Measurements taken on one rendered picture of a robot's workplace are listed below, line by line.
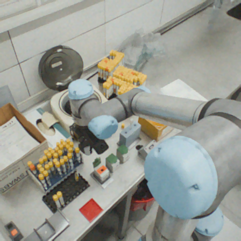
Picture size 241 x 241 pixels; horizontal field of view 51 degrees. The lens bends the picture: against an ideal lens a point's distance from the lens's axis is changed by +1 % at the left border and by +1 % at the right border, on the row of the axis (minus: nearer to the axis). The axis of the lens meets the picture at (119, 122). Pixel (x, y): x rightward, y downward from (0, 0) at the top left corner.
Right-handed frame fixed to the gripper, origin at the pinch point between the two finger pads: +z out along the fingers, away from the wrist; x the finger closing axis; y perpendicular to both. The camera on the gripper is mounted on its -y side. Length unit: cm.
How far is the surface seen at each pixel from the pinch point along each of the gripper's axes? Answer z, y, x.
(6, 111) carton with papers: 0.0, 42.4, 13.8
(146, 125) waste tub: 5.4, -2.1, -31.3
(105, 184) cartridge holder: 9.9, -10.1, 1.0
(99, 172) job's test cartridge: 3.6, -7.2, 1.3
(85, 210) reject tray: 11.1, -12.7, 13.3
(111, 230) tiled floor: 99, -7, -7
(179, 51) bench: 12, 29, -98
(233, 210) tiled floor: 99, -56, -84
